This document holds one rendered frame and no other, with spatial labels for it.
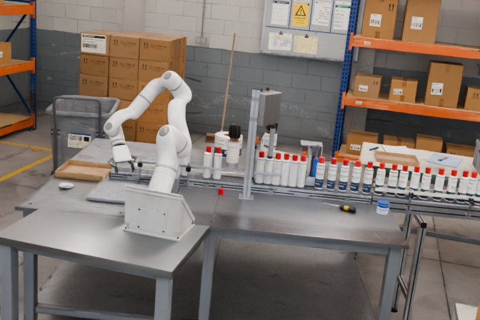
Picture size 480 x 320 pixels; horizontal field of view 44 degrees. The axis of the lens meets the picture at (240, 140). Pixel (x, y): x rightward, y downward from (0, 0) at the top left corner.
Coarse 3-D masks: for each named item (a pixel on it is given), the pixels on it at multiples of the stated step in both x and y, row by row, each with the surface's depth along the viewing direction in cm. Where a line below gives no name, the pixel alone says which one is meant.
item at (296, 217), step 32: (96, 160) 407; (192, 160) 426; (32, 192) 339; (64, 192) 343; (192, 192) 361; (224, 192) 366; (224, 224) 317; (256, 224) 321; (288, 224) 325; (320, 224) 329; (352, 224) 333; (384, 224) 337
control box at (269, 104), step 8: (264, 96) 343; (272, 96) 348; (280, 96) 355; (264, 104) 344; (272, 104) 350; (280, 104) 357; (264, 112) 345; (272, 112) 352; (264, 120) 347; (272, 120) 354
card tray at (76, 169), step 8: (72, 160) 391; (64, 168) 383; (72, 168) 385; (80, 168) 386; (88, 168) 388; (96, 168) 389; (104, 168) 391; (56, 176) 367; (64, 176) 366; (72, 176) 366; (80, 176) 366; (88, 176) 366; (96, 176) 365; (104, 176) 374
